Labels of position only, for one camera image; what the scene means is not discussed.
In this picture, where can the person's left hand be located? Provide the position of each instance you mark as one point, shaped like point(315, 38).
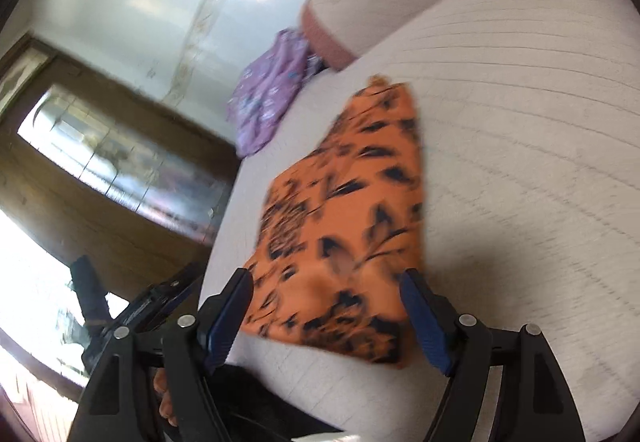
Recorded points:
point(162, 402)

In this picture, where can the purple floral garment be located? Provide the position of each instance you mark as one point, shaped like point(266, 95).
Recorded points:
point(270, 92)

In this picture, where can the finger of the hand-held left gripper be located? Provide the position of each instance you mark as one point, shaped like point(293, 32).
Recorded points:
point(185, 282)

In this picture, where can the orange black floral garment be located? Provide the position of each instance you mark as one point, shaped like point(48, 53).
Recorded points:
point(350, 202)

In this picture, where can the beige quilted bed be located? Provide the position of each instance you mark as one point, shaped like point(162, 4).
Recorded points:
point(525, 172)

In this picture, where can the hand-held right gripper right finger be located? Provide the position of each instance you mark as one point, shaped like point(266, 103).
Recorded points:
point(425, 322)

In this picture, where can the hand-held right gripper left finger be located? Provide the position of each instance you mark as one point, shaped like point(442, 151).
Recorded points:
point(222, 327)

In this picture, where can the wooden door with glass panes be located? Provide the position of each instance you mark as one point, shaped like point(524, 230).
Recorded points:
point(115, 207)

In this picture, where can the person's black pants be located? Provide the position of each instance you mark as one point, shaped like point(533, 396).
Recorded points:
point(260, 407)

